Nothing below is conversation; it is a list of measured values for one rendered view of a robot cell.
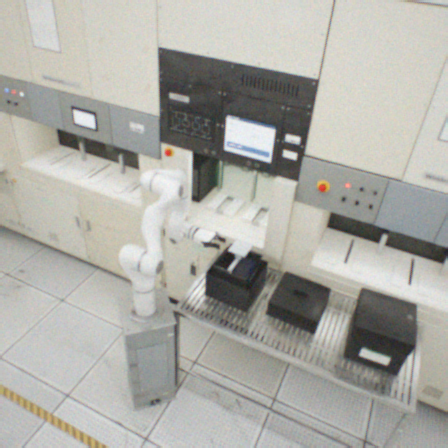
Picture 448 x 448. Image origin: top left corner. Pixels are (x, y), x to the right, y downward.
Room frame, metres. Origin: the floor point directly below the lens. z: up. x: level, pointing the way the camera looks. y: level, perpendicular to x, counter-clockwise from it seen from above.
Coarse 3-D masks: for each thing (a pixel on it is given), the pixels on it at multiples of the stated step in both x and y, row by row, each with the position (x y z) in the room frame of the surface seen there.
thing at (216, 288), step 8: (264, 264) 1.80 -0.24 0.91; (208, 272) 1.69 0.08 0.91; (264, 272) 1.74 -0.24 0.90; (208, 280) 1.65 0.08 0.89; (216, 280) 1.62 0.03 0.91; (224, 280) 1.61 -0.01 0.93; (256, 280) 1.63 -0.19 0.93; (264, 280) 1.77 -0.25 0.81; (208, 288) 1.64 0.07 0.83; (216, 288) 1.62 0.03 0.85; (224, 288) 1.60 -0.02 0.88; (232, 288) 1.58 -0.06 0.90; (240, 288) 1.57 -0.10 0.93; (248, 288) 1.73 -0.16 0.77; (256, 288) 1.65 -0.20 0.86; (216, 296) 1.62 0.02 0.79; (224, 296) 1.60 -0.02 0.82; (232, 296) 1.58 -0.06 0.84; (240, 296) 1.56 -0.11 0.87; (248, 296) 1.55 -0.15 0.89; (256, 296) 1.67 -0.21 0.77; (232, 304) 1.58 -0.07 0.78; (240, 304) 1.56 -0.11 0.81; (248, 304) 1.56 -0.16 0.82
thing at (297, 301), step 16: (288, 272) 1.80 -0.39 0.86; (288, 288) 1.66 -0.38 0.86; (304, 288) 1.68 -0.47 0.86; (320, 288) 1.69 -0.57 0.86; (272, 304) 1.54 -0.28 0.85; (288, 304) 1.54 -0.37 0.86; (304, 304) 1.55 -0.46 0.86; (320, 304) 1.56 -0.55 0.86; (288, 320) 1.50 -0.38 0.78; (304, 320) 1.46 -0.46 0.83
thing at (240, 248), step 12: (240, 240) 1.78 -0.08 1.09; (228, 252) 1.83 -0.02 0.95; (240, 252) 1.68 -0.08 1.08; (252, 252) 1.81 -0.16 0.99; (216, 264) 1.69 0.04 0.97; (228, 264) 1.84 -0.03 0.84; (216, 276) 1.66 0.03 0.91; (228, 276) 1.63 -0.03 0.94; (240, 276) 1.60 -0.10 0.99; (252, 276) 1.67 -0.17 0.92
